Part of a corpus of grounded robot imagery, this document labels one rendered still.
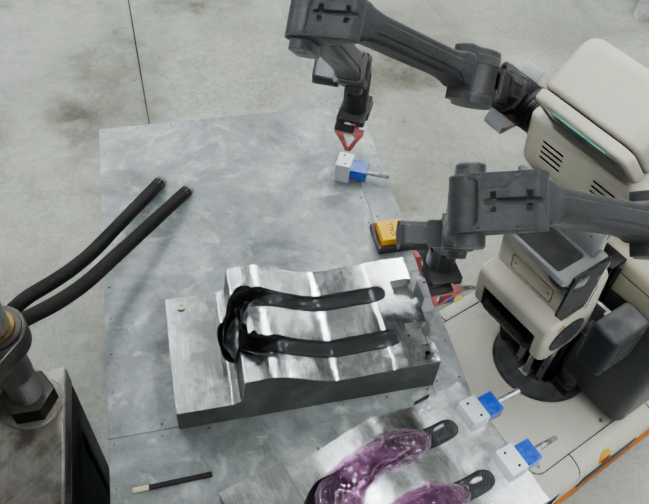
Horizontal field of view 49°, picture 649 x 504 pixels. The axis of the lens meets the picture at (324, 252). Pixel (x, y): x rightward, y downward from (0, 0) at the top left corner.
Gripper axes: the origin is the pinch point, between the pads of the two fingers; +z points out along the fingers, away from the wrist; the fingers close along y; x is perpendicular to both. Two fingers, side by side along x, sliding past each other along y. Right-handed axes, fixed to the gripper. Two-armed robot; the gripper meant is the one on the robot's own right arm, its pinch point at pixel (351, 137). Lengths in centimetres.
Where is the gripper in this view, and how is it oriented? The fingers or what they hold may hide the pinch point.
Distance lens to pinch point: 171.4
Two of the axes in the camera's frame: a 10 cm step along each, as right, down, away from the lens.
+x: 9.7, 2.2, -1.1
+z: -0.6, 6.3, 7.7
